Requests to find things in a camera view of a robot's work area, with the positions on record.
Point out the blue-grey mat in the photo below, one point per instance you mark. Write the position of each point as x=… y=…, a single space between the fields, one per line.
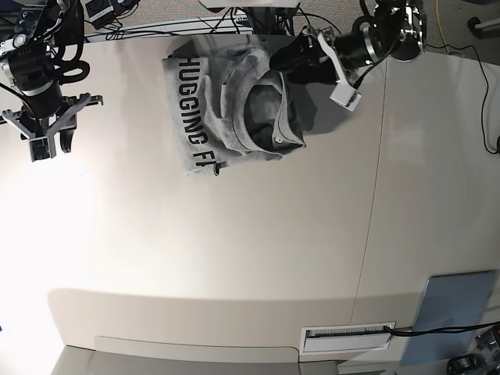
x=448 y=301

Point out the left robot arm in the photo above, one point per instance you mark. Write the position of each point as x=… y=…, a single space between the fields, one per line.
x=396 y=29

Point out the black stand with cables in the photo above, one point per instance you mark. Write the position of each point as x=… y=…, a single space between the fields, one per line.
x=266 y=20

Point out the grey T-shirt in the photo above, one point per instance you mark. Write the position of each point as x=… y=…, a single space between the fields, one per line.
x=229 y=107

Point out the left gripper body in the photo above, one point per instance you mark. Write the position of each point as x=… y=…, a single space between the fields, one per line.
x=360 y=49

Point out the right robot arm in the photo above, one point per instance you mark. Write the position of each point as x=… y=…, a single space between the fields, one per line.
x=41 y=55

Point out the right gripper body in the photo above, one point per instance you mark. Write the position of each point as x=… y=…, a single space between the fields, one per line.
x=45 y=114

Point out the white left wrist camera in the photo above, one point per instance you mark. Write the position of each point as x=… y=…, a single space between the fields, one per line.
x=345 y=96

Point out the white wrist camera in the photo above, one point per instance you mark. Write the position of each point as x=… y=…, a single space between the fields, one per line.
x=345 y=96
x=42 y=148

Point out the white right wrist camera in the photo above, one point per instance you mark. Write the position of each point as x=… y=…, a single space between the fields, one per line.
x=42 y=148

